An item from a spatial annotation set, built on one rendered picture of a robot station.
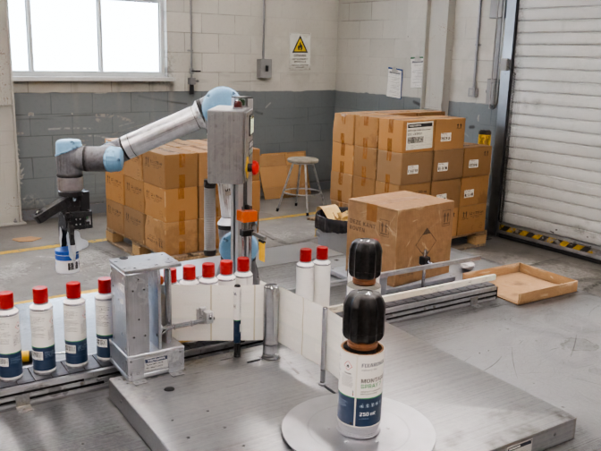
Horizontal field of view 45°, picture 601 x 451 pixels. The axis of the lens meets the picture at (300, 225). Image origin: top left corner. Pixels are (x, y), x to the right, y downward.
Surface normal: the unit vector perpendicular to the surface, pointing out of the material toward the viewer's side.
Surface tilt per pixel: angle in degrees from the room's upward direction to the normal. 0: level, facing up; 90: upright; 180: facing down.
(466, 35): 90
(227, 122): 90
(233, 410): 0
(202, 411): 0
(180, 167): 90
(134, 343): 90
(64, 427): 0
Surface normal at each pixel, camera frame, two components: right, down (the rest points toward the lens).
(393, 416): 0.03, -0.97
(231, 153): -0.04, 0.23
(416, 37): -0.82, 0.11
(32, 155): 0.58, 0.20
